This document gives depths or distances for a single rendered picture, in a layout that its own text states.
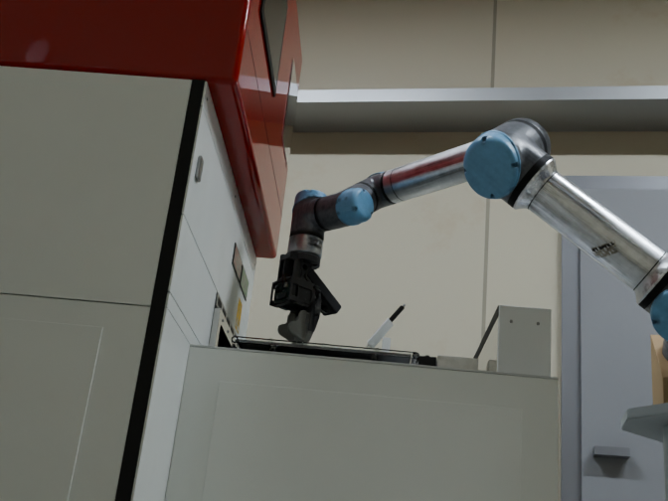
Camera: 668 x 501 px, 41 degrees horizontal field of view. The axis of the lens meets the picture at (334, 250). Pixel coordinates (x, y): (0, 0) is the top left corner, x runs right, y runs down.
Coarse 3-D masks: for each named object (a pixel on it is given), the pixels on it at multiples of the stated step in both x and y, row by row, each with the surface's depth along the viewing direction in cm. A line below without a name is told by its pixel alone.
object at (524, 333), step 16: (512, 320) 158; (528, 320) 158; (544, 320) 158; (512, 336) 157; (528, 336) 157; (544, 336) 157; (512, 352) 156; (528, 352) 156; (544, 352) 156; (512, 368) 155; (528, 368) 155; (544, 368) 155
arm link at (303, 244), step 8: (296, 240) 191; (304, 240) 190; (312, 240) 191; (320, 240) 192; (288, 248) 192; (296, 248) 190; (304, 248) 189; (312, 248) 190; (320, 248) 192; (320, 256) 192
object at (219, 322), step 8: (216, 312) 171; (216, 320) 171; (224, 320) 177; (216, 328) 170; (224, 328) 178; (216, 336) 170; (224, 336) 181; (232, 336) 188; (216, 344) 170; (224, 344) 187; (232, 344) 189
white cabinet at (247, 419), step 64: (192, 384) 149; (256, 384) 149; (320, 384) 149; (384, 384) 149; (448, 384) 148; (512, 384) 148; (192, 448) 145; (256, 448) 145; (320, 448) 145; (384, 448) 144; (448, 448) 144; (512, 448) 144
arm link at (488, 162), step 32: (512, 128) 163; (480, 160) 160; (512, 160) 156; (544, 160) 159; (480, 192) 162; (512, 192) 160; (544, 192) 158; (576, 192) 158; (576, 224) 156; (608, 224) 155; (608, 256) 155; (640, 256) 153; (640, 288) 154
